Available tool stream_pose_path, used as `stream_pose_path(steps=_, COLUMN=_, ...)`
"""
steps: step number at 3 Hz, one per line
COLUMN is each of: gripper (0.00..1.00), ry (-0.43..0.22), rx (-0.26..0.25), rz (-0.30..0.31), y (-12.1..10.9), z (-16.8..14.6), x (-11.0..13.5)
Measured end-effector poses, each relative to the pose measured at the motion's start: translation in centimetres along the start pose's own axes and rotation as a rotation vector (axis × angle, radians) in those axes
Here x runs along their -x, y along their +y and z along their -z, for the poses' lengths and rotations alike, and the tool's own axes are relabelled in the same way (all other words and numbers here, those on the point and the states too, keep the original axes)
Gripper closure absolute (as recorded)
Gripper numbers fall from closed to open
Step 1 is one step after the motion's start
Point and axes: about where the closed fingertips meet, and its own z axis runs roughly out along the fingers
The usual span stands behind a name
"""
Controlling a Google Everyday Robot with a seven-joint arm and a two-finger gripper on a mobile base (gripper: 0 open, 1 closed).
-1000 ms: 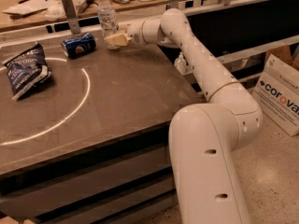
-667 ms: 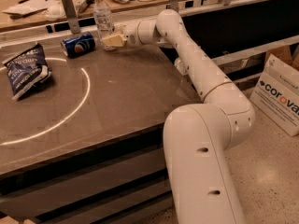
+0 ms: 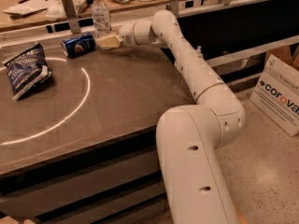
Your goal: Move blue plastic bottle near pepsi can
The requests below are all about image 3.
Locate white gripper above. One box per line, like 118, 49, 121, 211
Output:
96, 22, 135, 49

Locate clear plastic water bottle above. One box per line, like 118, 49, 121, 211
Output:
92, 0, 111, 49

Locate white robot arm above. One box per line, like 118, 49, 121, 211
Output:
96, 10, 246, 224

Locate blue pepsi can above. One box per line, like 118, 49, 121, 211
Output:
61, 32, 95, 58

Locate small clear bottle right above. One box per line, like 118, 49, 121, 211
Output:
196, 46, 204, 59

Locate white power strip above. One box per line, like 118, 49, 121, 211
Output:
75, 0, 93, 13

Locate white face mask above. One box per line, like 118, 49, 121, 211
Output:
45, 4, 65, 21

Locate white papers on desk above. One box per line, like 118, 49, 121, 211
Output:
4, 0, 49, 15

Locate dark blue chip bag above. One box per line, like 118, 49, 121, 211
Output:
3, 43, 52, 101

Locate grey drawer cabinet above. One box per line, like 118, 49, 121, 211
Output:
0, 129, 165, 224

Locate white corovan cardboard box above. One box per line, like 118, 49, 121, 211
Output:
250, 45, 299, 136

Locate metal bracket post left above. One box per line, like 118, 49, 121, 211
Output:
61, 0, 80, 34

